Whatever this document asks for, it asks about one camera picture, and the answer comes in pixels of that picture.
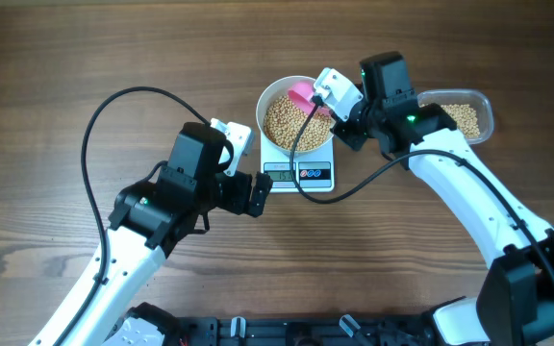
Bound pink plastic scoop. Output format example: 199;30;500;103
287;80;315;114

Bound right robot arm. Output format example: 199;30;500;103
315;52;554;345

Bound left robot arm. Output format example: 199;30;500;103
32;119;272;345

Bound white digital kitchen scale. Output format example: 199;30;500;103
261;135;335;193

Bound soybeans in bowl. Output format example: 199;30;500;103
263;96;332;151

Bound white bowl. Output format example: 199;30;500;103
256;76;335;155

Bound soybeans in container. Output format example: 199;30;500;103
441;104;481;138

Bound clear plastic container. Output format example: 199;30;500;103
417;89;494;145

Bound right black cable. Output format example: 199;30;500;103
289;94;554;346

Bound black cable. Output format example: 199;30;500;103
289;94;554;346
50;86;211;346

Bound left black cable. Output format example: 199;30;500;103
50;86;211;346

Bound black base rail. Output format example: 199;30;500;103
168;314;439;346

